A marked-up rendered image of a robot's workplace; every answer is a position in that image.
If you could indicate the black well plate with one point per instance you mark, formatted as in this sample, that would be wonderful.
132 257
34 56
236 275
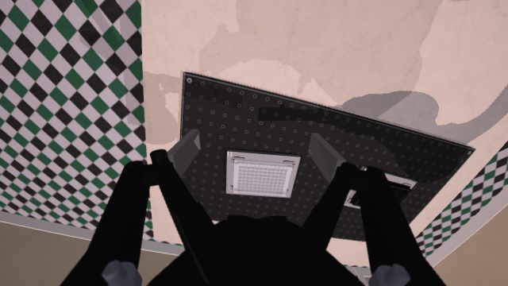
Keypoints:
401 192

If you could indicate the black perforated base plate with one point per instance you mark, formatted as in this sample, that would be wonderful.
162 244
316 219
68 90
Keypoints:
232 116

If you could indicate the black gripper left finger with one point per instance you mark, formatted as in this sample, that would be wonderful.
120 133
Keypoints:
113 255

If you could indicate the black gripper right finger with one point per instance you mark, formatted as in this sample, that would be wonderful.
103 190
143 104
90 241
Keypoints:
394 255

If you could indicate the white well plate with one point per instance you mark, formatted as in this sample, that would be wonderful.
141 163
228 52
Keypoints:
247 173

